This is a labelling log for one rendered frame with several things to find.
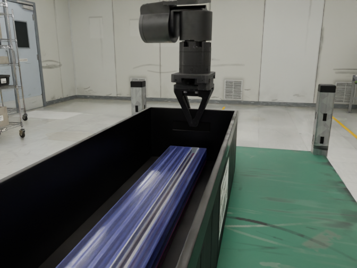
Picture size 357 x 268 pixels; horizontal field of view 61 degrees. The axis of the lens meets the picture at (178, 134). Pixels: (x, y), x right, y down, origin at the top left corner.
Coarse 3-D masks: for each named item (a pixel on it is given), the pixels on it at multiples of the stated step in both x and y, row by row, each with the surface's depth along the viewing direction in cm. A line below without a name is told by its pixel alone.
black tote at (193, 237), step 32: (128, 128) 49; (160, 128) 60; (192, 128) 58; (224, 128) 57; (64, 160) 33; (96, 160) 39; (128, 160) 50; (224, 160) 32; (0, 192) 24; (32, 192) 28; (64, 192) 33; (96, 192) 40; (224, 192) 35; (0, 224) 25; (32, 224) 28; (64, 224) 33; (192, 224) 18; (224, 224) 39; (0, 256) 25; (32, 256) 29; (64, 256) 31; (192, 256) 16
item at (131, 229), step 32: (160, 160) 49; (192, 160) 49; (128, 192) 38; (160, 192) 38; (192, 192) 44; (96, 224) 31; (128, 224) 31; (160, 224) 31; (96, 256) 26; (128, 256) 26; (160, 256) 29
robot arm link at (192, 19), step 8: (176, 8) 54; (184, 8) 53; (192, 8) 52; (200, 8) 51; (176, 16) 54; (184, 16) 51; (192, 16) 50; (200, 16) 50; (208, 16) 51; (176, 24) 54; (184, 24) 52; (192, 24) 51; (200, 24) 51; (208, 24) 52; (176, 32) 55; (184, 32) 52; (192, 32) 51; (200, 32) 51; (208, 32) 52; (184, 40) 56; (192, 40) 53; (200, 40) 52; (208, 40) 55
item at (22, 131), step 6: (6, 0) 393; (6, 6) 394; (6, 12) 396; (12, 48) 407; (12, 54) 409; (18, 90) 422; (18, 96) 423; (18, 102) 425; (6, 126) 412; (18, 126) 428; (0, 132) 447; (24, 132) 439
